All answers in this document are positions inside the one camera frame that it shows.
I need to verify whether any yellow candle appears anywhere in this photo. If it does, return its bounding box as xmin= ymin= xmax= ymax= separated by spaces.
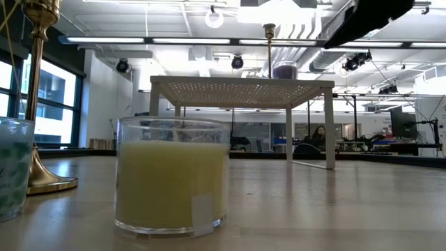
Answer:
xmin=114 ymin=116 xmax=231 ymax=240

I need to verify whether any gold candlestick holder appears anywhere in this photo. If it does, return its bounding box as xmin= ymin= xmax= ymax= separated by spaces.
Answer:
xmin=20 ymin=0 xmax=79 ymax=196
xmin=262 ymin=22 xmax=277 ymax=79

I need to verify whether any black ceiling track light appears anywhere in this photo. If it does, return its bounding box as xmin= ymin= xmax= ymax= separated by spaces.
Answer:
xmin=342 ymin=51 xmax=373 ymax=73

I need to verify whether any blue candle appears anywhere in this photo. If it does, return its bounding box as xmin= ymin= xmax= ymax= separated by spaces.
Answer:
xmin=0 ymin=116 xmax=36 ymax=224

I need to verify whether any purple candle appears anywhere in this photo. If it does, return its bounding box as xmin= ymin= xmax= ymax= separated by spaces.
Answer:
xmin=272 ymin=61 xmax=299 ymax=80

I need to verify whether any black monitor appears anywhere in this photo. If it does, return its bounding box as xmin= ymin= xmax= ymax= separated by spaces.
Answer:
xmin=390 ymin=106 xmax=420 ymax=139

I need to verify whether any long ceiling light strip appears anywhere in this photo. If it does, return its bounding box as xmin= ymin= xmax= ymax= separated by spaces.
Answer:
xmin=58 ymin=34 xmax=446 ymax=50

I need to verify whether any black ceiling spotlight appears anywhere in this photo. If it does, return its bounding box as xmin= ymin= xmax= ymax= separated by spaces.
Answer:
xmin=231 ymin=54 xmax=245 ymax=70
xmin=115 ymin=58 xmax=130 ymax=74

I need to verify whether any person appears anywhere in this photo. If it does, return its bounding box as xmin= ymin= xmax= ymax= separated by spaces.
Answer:
xmin=311 ymin=124 xmax=328 ymax=149

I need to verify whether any white ring pendant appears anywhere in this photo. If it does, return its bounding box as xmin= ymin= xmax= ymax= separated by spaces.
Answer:
xmin=204 ymin=5 xmax=225 ymax=29

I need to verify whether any silver ventilation duct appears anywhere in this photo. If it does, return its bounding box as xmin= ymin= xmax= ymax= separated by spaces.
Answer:
xmin=308 ymin=50 xmax=349 ymax=73

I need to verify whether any wooden crate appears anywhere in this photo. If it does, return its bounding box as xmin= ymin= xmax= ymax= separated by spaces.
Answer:
xmin=89 ymin=138 xmax=116 ymax=151

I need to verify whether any white perforated metal shelf riser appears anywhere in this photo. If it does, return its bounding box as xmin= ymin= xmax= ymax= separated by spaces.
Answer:
xmin=148 ymin=75 xmax=337 ymax=171

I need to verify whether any large glass window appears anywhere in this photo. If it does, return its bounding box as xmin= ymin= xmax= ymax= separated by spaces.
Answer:
xmin=0 ymin=52 xmax=84 ymax=149

